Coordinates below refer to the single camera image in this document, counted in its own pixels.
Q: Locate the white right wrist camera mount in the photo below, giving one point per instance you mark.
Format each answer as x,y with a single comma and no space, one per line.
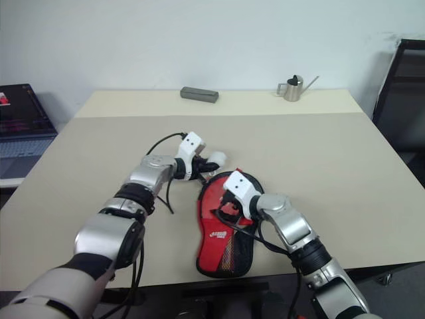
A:
237,182

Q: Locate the open laptop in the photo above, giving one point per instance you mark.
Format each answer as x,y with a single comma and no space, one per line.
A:
20,149

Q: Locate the black office chair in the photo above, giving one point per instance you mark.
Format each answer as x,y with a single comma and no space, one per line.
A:
408,99

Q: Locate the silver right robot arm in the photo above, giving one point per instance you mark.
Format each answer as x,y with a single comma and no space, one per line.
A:
292,222

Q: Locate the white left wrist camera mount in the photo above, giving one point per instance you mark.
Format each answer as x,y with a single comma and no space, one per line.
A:
191,143

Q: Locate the grey rectangular box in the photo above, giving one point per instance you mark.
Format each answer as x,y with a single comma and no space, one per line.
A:
199,94

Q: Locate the dark rounded shape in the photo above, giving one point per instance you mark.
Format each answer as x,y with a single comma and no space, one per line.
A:
196,309

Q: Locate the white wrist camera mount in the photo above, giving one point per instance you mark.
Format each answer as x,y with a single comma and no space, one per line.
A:
191,143
237,182

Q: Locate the metal watering can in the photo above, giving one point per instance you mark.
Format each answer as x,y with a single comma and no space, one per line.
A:
293,89

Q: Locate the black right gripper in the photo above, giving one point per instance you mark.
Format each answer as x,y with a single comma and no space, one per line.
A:
237,209

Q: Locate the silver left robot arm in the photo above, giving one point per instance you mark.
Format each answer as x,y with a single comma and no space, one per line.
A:
109,239

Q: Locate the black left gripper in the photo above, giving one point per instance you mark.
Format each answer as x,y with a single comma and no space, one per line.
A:
200,167

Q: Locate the black and red paddle case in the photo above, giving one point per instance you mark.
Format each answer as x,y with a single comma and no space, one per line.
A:
216,246

